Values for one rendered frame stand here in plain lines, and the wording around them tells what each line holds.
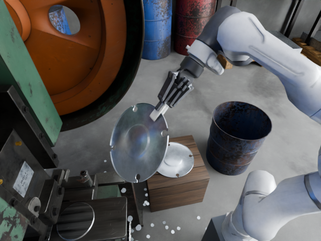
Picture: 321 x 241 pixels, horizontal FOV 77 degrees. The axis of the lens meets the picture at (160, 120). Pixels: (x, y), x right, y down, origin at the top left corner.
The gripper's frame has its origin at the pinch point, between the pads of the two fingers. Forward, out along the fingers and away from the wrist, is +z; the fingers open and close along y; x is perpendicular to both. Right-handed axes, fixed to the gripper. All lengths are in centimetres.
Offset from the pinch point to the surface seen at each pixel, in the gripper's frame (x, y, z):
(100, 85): -17.6, 13.5, 5.3
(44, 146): -0.7, 28.4, 21.8
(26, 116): -0.8, 35.8, 14.3
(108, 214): 11.0, 1.5, 38.8
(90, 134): -109, -64, 84
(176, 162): -16, -64, 33
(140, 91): -146, -119, 30
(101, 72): -17.0, 16.0, 0.9
